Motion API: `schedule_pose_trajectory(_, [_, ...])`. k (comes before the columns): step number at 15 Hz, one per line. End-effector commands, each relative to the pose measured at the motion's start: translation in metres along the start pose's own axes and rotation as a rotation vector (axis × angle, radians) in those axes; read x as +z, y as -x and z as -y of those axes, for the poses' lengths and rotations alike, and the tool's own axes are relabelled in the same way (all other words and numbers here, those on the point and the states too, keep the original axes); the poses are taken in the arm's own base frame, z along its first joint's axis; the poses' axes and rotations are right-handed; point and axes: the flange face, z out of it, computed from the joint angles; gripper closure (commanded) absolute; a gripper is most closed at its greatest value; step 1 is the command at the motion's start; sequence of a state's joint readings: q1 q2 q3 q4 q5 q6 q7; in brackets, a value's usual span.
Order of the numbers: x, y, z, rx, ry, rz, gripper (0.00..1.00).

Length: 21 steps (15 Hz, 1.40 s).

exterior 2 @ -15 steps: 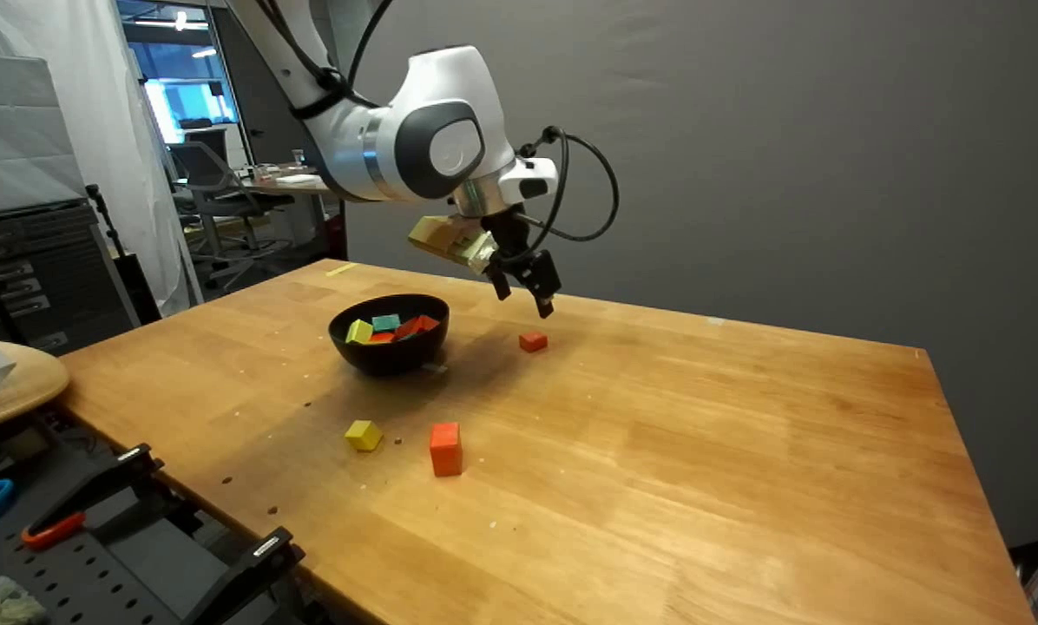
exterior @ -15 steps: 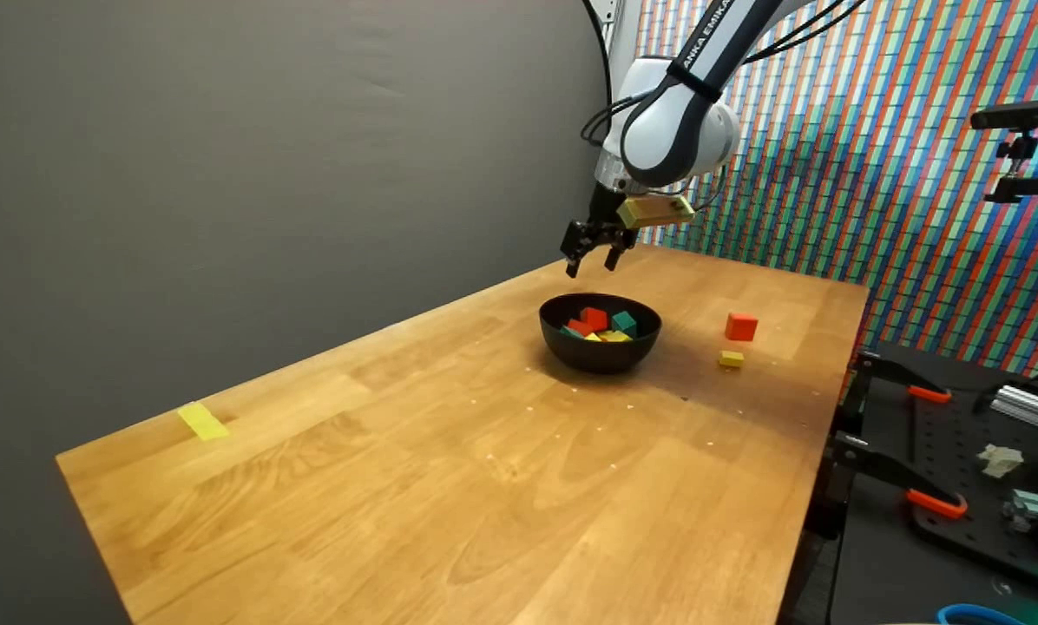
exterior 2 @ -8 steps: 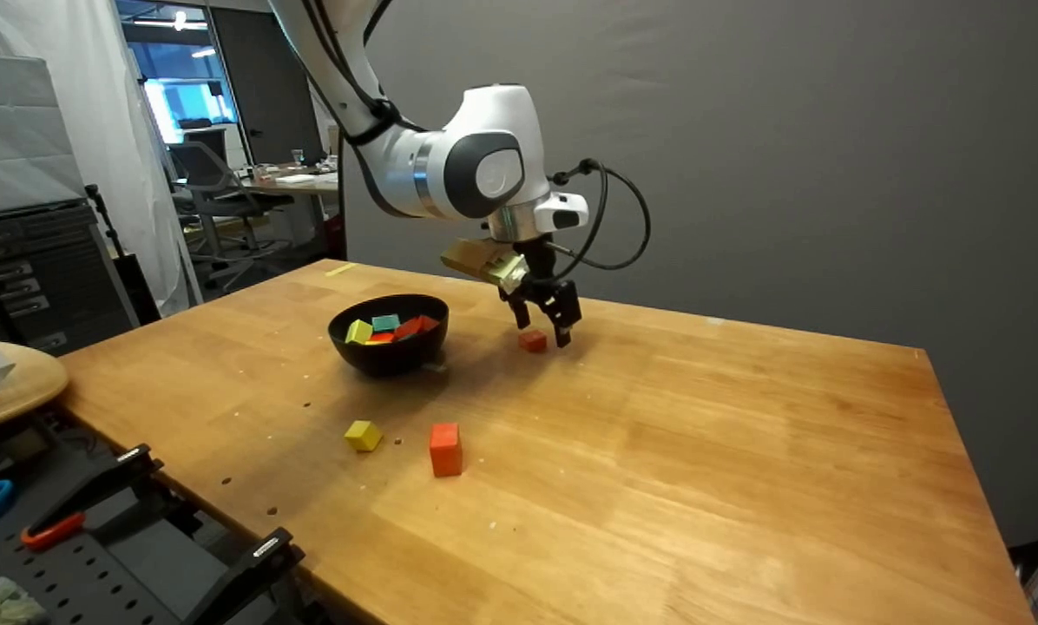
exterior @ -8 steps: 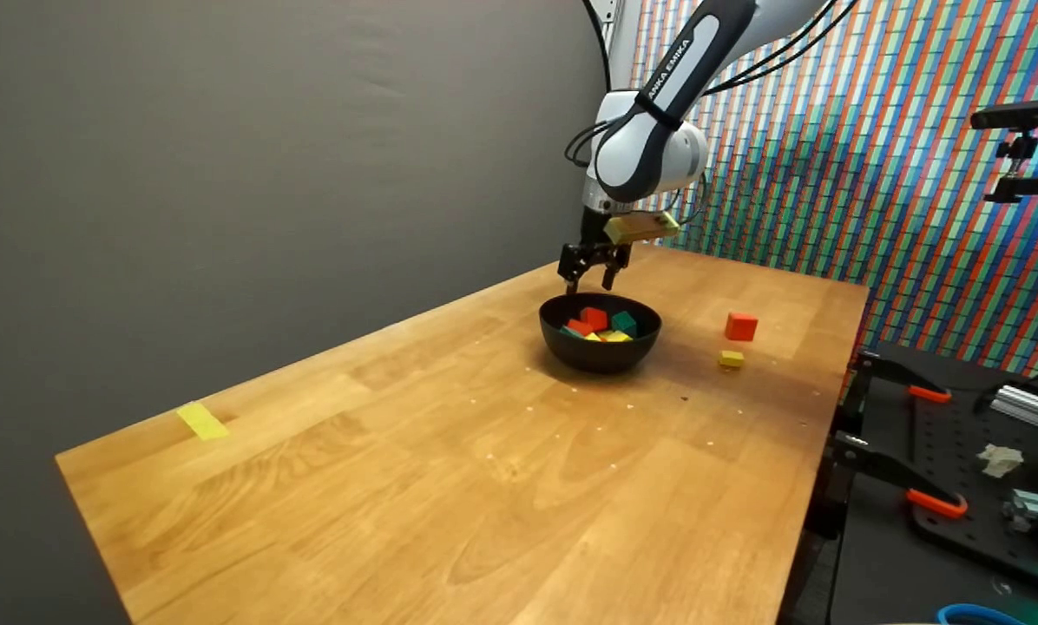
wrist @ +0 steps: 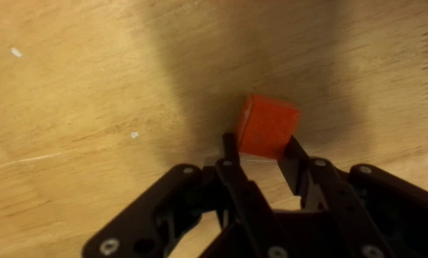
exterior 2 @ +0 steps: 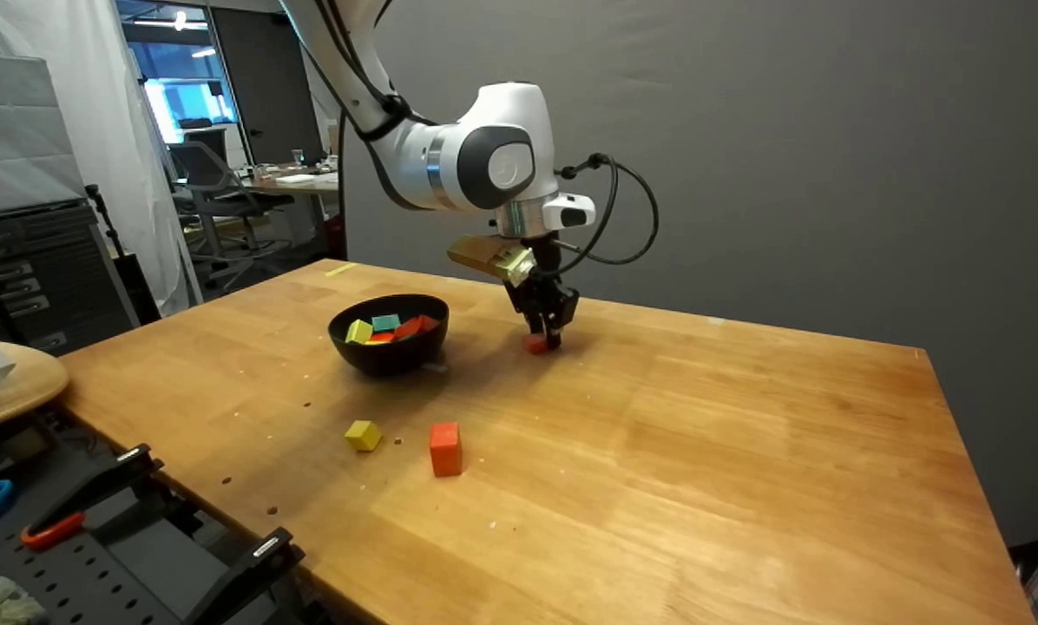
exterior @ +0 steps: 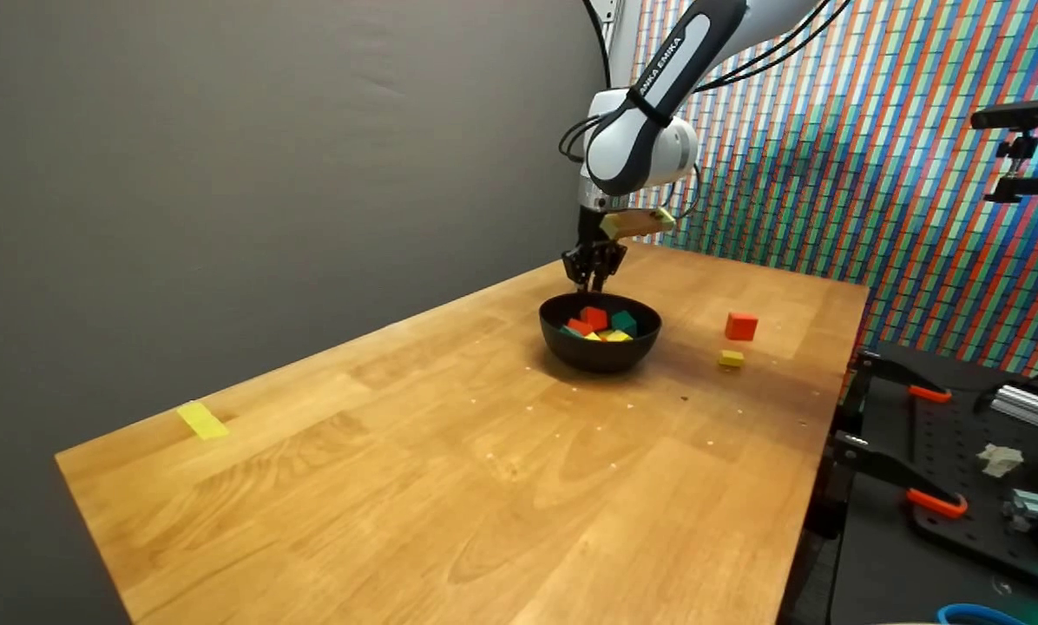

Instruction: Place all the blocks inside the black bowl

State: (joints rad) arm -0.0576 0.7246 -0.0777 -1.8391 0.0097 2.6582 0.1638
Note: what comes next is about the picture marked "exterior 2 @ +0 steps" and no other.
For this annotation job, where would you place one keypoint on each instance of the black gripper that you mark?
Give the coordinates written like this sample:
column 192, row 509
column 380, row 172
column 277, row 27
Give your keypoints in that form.
column 542, row 289

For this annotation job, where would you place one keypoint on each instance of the small orange wooden block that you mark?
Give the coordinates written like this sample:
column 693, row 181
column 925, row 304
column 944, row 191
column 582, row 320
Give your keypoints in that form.
column 539, row 345

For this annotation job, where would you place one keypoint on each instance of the red triangular wooden prism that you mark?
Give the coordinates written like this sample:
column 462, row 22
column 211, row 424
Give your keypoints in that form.
column 413, row 329

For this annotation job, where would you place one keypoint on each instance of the teal wooden block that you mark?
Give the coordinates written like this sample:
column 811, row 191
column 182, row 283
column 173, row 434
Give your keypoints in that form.
column 387, row 320

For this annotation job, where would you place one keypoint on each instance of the small red wooden block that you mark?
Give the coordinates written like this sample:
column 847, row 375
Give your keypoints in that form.
column 380, row 342

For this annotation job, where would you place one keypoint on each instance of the small yellow wooden cube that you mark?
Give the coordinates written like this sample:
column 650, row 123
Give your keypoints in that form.
column 364, row 434

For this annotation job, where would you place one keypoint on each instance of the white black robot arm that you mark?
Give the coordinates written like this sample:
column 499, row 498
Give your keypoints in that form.
column 471, row 150

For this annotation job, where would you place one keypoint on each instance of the black bowl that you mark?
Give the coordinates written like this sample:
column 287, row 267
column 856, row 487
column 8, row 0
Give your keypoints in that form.
column 409, row 359

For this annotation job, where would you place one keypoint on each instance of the grey fabric backdrop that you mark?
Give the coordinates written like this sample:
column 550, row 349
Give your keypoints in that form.
column 772, row 150

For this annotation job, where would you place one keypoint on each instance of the background office desk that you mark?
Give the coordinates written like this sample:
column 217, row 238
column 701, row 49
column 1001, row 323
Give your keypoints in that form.
column 292, row 181

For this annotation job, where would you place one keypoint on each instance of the blue lit window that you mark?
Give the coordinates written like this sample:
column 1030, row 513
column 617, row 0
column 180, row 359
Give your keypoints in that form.
column 176, row 98

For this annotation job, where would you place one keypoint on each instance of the black drawer cabinet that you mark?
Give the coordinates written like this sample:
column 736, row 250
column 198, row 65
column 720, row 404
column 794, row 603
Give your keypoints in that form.
column 42, row 279

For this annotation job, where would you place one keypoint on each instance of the black pegboard table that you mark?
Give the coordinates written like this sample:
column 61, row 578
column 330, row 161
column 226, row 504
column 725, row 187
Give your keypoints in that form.
column 101, row 569

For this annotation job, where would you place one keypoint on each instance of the round wooden side table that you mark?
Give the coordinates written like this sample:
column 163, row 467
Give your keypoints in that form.
column 14, row 387

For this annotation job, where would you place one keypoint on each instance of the grey panel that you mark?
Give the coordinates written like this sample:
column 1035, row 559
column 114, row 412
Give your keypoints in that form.
column 18, row 128

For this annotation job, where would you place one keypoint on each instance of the white crumpled object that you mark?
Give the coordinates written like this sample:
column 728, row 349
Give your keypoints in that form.
column 8, row 603

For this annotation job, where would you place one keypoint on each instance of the tan wrist camera box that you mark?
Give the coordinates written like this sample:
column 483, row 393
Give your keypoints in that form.
column 486, row 260

